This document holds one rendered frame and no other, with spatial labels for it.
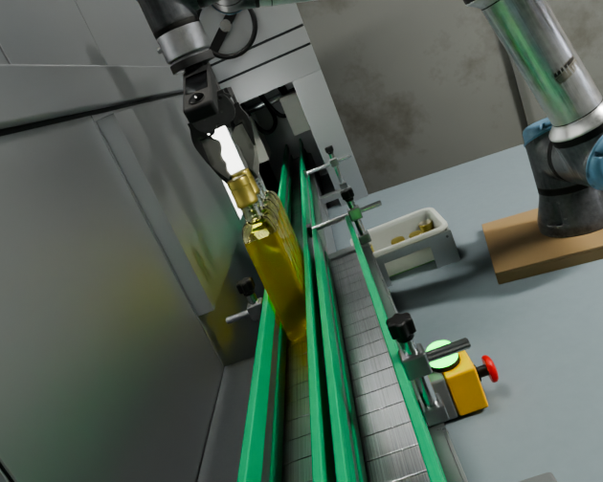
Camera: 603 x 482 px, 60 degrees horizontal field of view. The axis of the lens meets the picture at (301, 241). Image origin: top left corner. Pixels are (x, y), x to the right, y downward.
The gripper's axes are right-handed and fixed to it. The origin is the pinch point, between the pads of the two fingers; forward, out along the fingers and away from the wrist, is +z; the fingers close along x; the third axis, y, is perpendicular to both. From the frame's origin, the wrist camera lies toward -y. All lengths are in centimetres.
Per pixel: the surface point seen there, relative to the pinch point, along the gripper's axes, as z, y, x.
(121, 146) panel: -12.0, -8.0, 13.3
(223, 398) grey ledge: 27.3, -18.0, 13.7
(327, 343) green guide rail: 18.8, -29.0, -5.8
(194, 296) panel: 13.9, -8.0, 13.9
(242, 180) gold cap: -0.4, -7.3, -1.0
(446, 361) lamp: 31.4, -22.6, -19.0
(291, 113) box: 2, 117, -8
